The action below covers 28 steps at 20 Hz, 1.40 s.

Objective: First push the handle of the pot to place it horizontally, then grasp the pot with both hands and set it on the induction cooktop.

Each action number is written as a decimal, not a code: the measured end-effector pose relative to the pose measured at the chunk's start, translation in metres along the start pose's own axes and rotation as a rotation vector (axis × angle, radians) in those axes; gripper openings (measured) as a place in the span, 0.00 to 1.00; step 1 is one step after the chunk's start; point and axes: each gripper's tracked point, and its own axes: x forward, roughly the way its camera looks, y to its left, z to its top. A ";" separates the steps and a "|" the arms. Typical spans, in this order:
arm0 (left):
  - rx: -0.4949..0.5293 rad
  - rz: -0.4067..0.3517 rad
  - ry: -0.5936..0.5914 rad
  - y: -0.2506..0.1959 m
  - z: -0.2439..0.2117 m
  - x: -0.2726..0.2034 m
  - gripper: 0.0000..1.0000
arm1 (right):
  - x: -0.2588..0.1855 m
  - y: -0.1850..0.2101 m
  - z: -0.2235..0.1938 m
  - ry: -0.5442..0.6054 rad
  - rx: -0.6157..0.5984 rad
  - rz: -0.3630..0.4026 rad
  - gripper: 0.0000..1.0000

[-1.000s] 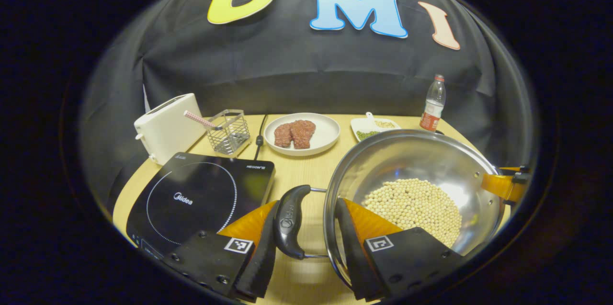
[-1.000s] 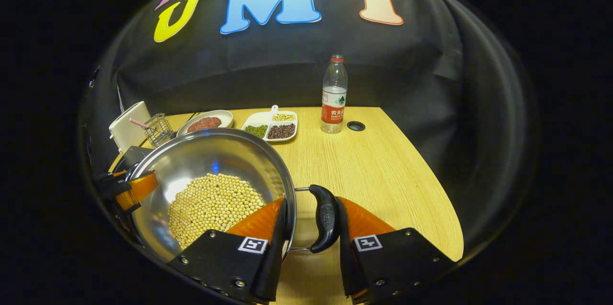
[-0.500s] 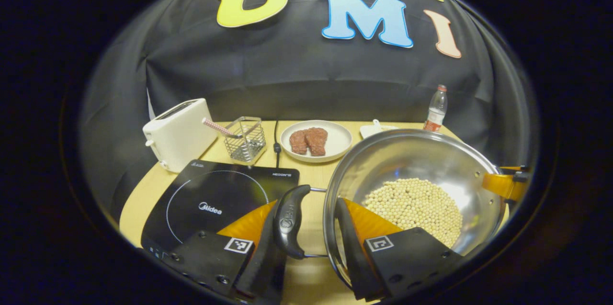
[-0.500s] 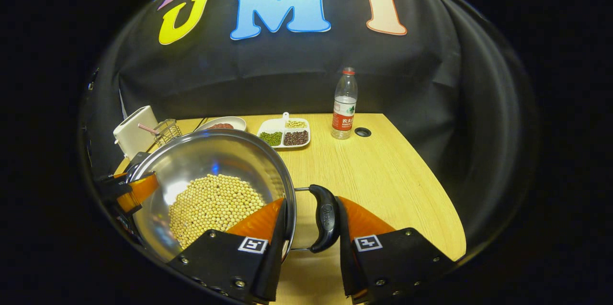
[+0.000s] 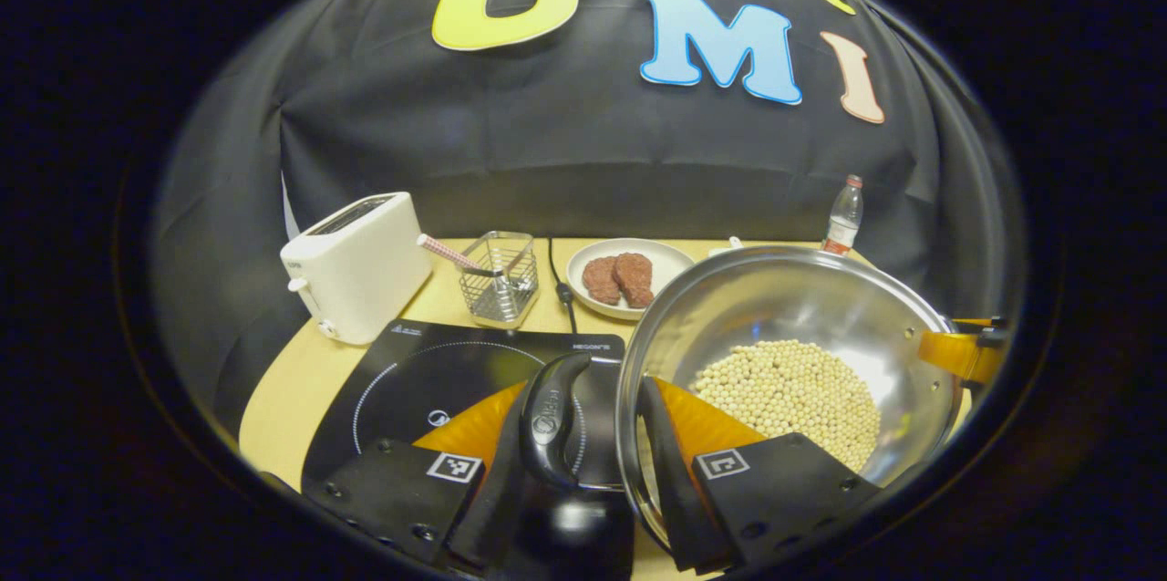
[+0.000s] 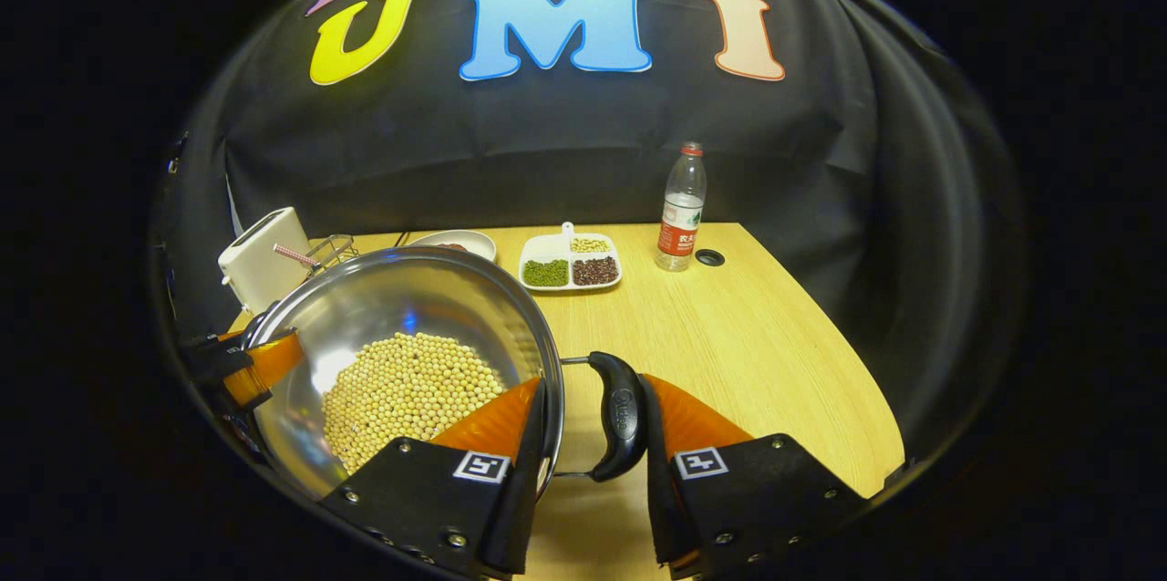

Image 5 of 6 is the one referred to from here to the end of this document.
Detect stainless steel pot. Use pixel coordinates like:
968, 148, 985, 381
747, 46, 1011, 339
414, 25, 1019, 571
511, 245, 967, 577

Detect black backdrop cloth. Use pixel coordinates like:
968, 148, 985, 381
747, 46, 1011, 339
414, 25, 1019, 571
150, 0, 1027, 436

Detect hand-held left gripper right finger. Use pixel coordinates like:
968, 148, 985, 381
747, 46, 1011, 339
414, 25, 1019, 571
635, 376, 881, 575

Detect pink striped straw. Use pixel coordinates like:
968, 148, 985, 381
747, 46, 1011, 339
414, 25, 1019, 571
418, 233, 489, 276

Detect white toaster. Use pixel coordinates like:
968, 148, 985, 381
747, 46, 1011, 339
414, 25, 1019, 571
280, 192, 433, 346

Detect clear plastic water bottle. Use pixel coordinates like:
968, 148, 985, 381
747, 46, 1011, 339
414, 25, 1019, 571
821, 175, 864, 256

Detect black power cable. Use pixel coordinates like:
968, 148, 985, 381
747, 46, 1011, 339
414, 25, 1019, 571
547, 237, 580, 336

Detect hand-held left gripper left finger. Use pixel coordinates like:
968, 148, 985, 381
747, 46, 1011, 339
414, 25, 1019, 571
304, 380, 548, 573

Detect black induction cooktop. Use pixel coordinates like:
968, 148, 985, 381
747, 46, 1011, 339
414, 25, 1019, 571
301, 318, 630, 493

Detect round white plate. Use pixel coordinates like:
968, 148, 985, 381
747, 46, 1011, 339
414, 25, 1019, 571
566, 238, 697, 321

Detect pile of yellow soybeans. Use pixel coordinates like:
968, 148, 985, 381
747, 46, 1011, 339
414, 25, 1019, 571
688, 339, 883, 474

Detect wire mesh basket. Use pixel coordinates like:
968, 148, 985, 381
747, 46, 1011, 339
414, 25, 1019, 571
456, 231, 541, 329

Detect brown meat patty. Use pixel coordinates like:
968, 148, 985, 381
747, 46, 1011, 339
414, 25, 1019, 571
613, 252, 656, 309
582, 256, 623, 306

